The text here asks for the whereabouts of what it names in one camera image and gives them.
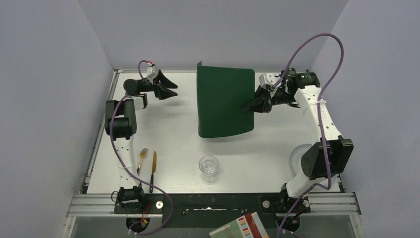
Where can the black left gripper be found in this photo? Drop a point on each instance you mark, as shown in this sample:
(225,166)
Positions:
(157,87)

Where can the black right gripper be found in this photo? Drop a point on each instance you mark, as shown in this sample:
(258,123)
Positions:
(272,98)

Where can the green placemat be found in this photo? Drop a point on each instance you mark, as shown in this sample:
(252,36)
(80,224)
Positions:
(221,94)

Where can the white plate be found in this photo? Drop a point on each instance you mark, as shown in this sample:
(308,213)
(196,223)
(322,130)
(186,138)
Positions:
(295,164)

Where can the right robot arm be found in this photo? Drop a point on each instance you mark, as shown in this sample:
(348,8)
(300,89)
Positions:
(329,152)

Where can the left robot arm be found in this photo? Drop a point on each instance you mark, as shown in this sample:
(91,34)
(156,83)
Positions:
(121,126)

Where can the clear plastic cup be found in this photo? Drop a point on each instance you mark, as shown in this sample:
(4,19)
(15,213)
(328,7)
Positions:
(208,166)

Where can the colourful booklet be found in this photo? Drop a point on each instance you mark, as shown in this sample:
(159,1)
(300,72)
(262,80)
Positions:
(246,226)

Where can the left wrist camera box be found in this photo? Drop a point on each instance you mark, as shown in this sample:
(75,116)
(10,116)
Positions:
(152,74)

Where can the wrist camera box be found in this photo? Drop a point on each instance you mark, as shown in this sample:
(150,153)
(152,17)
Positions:
(152,74)
(267,80)

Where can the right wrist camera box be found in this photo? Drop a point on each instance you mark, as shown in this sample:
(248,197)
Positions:
(267,80)

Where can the gold knife black handle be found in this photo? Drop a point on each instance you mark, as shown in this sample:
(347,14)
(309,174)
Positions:
(154,167)

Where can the gold fork black handle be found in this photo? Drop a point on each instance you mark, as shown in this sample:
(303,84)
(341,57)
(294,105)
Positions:
(142,155)

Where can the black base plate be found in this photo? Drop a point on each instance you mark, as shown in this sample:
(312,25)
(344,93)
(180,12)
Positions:
(211,210)

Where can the aluminium frame rail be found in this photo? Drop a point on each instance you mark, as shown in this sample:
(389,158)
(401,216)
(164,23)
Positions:
(324,203)

